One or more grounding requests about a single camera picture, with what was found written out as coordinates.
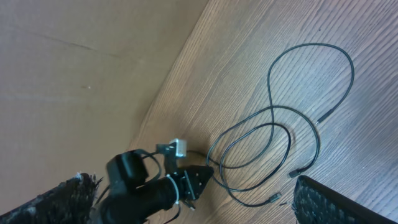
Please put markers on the cardboard box wall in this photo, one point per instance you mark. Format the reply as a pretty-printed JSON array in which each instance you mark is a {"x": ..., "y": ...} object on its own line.
[{"x": 77, "y": 79}]

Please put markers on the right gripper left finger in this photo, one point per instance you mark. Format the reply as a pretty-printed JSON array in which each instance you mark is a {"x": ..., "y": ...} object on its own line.
[{"x": 69, "y": 202}]

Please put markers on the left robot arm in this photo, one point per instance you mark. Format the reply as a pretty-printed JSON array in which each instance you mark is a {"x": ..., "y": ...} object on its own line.
[{"x": 133, "y": 199}]

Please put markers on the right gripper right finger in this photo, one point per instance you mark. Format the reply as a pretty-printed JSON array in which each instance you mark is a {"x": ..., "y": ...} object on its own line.
[{"x": 315, "y": 203}]

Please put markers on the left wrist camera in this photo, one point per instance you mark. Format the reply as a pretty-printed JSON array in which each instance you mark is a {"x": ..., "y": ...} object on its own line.
[{"x": 179, "y": 146}]

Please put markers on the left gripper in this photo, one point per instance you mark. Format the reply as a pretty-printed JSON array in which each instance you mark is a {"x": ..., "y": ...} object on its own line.
[{"x": 191, "y": 182}]

